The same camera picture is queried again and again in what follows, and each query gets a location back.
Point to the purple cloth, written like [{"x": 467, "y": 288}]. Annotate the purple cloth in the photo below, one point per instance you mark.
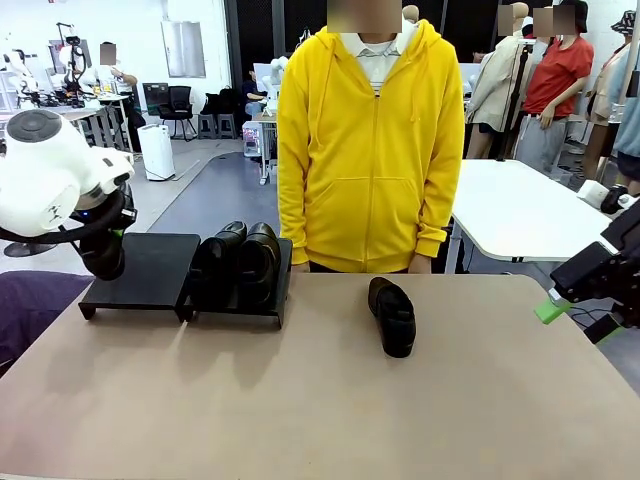
[{"x": 35, "y": 310}]

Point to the person's left hand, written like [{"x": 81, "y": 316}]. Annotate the person's left hand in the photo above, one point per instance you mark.
[{"x": 421, "y": 264}]

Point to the computer case with lights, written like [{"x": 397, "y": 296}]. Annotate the computer case with lights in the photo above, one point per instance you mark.
[{"x": 252, "y": 137}]

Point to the white rounded table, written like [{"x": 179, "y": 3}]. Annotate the white rounded table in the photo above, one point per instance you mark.
[{"x": 510, "y": 200}]

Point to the grey plastic stool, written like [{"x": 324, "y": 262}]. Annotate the grey plastic stool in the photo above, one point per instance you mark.
[
  {"x": 226, "y": 125},
  {"x": 207, "y": 125}
]

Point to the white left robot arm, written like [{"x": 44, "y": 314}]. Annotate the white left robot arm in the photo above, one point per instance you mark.
[{"x": 35, "y": 170}]

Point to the mannequin in beige coat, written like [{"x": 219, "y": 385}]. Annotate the mannequin in beige coat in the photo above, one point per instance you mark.
[{"x": 492, "y": 85}]

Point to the black zipper dress shoe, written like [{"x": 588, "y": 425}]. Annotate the black zipper dress shoe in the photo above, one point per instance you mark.
[
  {"x": 212, "y": 272},
  {"x": 257, "y": 265}
]

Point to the black bar stool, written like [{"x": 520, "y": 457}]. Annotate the black bar stool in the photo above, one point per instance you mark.
[{"x": 20, "y": 250}]

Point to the black white background robot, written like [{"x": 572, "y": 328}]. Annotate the black white background robot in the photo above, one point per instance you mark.
[
  {"x": 17, "y": 80},
  {"x": 70, "y": 50}
]

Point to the person's right forearm yellow sleeve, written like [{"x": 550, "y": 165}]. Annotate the person's right forearm yellow sleeve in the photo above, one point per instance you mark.
[{"x": 295, "y": 220}]

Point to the black bag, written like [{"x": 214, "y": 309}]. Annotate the black bag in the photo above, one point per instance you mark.
[{"x": 220, "y": 102}]

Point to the grey wall panel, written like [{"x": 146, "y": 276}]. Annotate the grey wall panel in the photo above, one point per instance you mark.
[{"x": 182, "y": 50}]

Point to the seated person dark clothes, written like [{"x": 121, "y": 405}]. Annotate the seated person dark clothes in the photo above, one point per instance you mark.
[{"x": 252, "y": 92}]

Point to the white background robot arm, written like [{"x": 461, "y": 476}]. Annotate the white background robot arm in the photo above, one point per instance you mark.
[{"x": 277, "y": 75}]

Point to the mannequin in red shirt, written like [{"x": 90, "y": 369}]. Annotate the mannequin in red shirt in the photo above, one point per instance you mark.
[{"x": 555, "y": 75}]

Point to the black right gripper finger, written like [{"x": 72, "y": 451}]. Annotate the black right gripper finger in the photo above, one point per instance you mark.
[
  {"x": 605, "y": 330},
  {"x": 582, "y": 272}
]

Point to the bald mannequin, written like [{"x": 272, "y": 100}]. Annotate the bald mannequin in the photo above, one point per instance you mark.
[{"x": 411, "y": 14}]

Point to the background person white shirt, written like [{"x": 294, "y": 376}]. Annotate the background person white shirt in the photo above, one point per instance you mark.
[{"x": 117, "y": 75}]

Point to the mannequin in blue shirt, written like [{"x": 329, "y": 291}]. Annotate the mannequin in blue shirt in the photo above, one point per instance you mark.
[{"x": 630, "y": 110}]

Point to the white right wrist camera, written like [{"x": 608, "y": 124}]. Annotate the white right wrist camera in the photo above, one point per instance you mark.
[{"x": 592, "y": 192}]

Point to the person in yellow hoodie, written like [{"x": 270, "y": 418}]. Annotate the person in yellow hoodie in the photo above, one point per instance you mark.
[{"x": 370, "y": 150}]

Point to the person's left forearm yellow sleeve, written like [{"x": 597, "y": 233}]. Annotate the person's left forearm yellow sleeve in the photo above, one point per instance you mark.
[{"x": 437, "y": 215}]

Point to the white air purifier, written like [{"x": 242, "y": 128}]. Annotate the white air purifier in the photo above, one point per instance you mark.
[{"x": 156, "y": 155}]

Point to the white work desk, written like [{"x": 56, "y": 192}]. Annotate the white work desk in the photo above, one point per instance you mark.
[{"x": 115, "y": 98}]

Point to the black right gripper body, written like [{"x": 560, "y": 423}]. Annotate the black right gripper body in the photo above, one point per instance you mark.
[{"x": 627, "y": 240}]

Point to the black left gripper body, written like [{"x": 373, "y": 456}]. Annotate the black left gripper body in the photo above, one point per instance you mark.
[{"x": 92, "y": 216}]

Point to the black metal shoe stand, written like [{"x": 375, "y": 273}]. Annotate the black metal shoe stand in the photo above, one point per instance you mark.
[
  {"x": 150, "y": 270},
  {"x": 235, "y": 317}
]

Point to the mannequin with bucket hat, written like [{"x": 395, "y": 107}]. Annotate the mannequin with bucket hat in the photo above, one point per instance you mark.
[{"x": 605, "y": 85}]

